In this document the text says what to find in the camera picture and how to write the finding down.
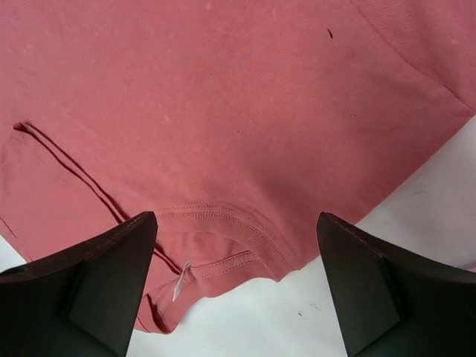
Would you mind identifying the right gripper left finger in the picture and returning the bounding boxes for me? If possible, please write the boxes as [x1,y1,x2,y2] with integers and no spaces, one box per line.
[1,212,158,356]

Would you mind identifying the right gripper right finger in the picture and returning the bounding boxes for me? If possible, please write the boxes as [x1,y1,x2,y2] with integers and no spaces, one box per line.
[317,213,475,356]

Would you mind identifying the salmon pink t-shirt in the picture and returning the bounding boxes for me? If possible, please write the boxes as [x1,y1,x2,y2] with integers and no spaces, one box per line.
[1,1,475,333]

